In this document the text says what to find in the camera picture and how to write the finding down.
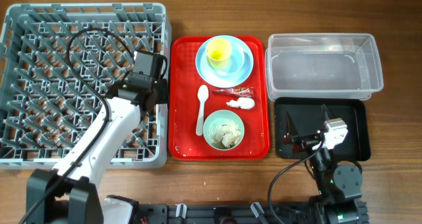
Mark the grey dishwasher rack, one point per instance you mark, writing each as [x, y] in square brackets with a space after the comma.
[57, 61]

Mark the white plastic spoon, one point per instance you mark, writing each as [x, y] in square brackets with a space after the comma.
[202, 95]

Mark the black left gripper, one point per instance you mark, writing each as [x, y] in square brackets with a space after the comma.
[162, 94]

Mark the rice and food scraps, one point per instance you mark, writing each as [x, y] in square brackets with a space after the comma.
[225, 134]

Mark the yellow plastic cup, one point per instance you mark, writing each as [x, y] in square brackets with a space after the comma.
[218, 52]

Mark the red serving tray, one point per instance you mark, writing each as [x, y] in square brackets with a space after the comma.
[184, 82]

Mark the light blue plate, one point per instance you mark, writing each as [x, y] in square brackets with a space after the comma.
[209, 76]

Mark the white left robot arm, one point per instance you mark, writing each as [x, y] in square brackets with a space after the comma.
[69, 192]

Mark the light blue bowl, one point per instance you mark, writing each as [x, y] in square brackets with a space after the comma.
[234, 64]

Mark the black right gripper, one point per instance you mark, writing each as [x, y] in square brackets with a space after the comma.
[291, 136]

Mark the green bowl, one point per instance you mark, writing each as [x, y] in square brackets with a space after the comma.
[221, 115]

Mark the black waste tray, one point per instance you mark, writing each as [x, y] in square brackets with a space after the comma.
[308, 119]

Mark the clear plastic bin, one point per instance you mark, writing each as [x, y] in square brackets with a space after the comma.
[323, 65]

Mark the crumpled white tissue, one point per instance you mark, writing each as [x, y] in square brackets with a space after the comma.
[242, 103]

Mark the red snack wrapper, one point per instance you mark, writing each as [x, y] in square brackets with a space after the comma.
[240, 92]

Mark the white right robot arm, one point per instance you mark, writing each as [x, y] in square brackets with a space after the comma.
[339, 185]

